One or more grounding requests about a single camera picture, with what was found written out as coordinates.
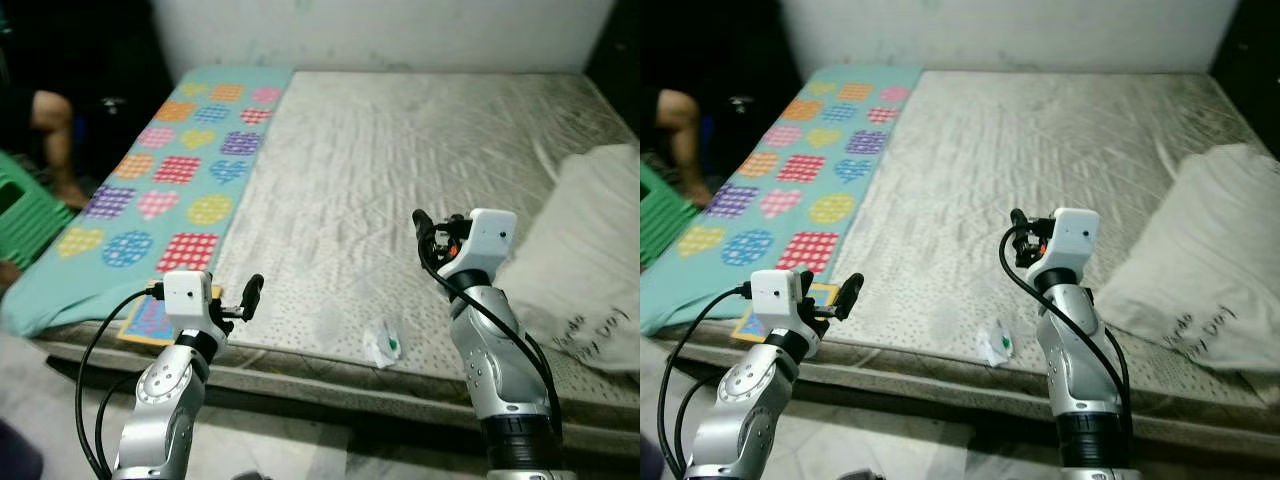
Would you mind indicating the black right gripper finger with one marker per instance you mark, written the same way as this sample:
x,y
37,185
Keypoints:
x,y
1018,222
424,230

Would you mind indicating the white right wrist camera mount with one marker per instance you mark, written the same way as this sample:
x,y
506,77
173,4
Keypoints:
x,y
1072,238
490,240

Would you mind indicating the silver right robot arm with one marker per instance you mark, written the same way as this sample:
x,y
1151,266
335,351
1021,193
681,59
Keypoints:
x,y
1085,380
500,380

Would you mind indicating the black tufted headboard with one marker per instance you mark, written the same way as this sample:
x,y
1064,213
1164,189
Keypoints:
x,y
1250,50
620,50

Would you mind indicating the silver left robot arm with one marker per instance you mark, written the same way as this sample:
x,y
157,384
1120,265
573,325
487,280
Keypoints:
x,y
745,400
165,400

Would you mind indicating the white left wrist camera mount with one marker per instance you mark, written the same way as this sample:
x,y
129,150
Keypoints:
x,y
185,298
772,295

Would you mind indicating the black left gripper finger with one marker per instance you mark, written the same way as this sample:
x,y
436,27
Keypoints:
x,y
850,293
806,284
252,295

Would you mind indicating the person in blue shirt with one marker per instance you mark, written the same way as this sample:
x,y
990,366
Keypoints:
x,y
55,130
680,125

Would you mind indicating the yellow-edged children's board book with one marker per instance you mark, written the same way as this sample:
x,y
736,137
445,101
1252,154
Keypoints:
x,y
748,325
145,322

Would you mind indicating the grey quilted mattress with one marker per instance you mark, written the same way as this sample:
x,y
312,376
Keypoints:
x,y
400,180
1030,180

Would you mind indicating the teal blanket with coloured hearts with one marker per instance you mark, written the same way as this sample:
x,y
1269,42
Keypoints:
x,y
800,200
150,215

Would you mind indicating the green plastic stool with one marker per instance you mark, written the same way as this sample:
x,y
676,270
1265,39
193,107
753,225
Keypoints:
x,y
35,230
665,225

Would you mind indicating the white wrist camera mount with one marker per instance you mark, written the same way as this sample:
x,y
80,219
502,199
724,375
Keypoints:
x,y
185,298
1072,238
490,240
772,295

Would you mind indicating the white pillow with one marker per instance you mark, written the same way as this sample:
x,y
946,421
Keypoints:
x,y
1200,250
580,250

